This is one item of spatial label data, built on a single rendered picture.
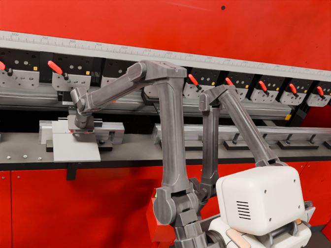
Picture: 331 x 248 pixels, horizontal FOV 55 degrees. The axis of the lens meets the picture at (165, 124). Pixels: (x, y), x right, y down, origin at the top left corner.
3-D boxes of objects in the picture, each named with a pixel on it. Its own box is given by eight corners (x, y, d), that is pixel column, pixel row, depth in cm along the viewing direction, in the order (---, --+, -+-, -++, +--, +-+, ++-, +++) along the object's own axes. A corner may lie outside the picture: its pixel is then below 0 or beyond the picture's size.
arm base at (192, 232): (185, 263, 76) (221, 247, 83) (176, 230, 78) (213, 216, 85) (167, 262, 83) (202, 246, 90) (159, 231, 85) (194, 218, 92)
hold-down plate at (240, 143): (226, 150, 181) (228, 146, 179) (222, 144, 185) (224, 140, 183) (268, 149, 193) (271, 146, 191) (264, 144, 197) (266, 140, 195)
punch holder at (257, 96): (250, 102, 170) (263, 75, 161) (243, 94, 176) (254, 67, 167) (272, 104, 175) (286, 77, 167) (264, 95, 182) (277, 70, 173)
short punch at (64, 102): (62, 105, 140) (64, 86, 135) (62, 103, 142) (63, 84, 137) (85, 106, 144) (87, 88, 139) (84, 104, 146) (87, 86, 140)
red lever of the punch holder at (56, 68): (50, 62, 119) (69, 78, 125) (49, 57, 122) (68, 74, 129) (47, 65, 120) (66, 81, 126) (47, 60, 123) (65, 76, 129)
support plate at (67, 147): (53, 162, 123) (54, 160, 123) (51, 122, 143) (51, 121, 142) (100, 161, 130) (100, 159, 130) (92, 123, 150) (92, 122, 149)
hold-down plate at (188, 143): (162, 151, 165) (163, 146, 164) (158, 144, 169) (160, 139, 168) (212, 150, 177) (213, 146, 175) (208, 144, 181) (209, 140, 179)
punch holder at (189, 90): (182, 98, 154) (193, 67, 145) (177, 89, 160) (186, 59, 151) (210, 100, 160) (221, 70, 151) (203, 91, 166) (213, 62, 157)
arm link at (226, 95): (218, 75, 119) (233, 76, 127) (195, 96, 128) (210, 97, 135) (283, 182, 104) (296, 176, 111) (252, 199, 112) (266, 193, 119)
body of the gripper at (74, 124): (67, 116, 132) (69, 108, 126) (92, 117, 136) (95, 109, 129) (68, 131, 129) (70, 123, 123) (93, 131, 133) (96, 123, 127)
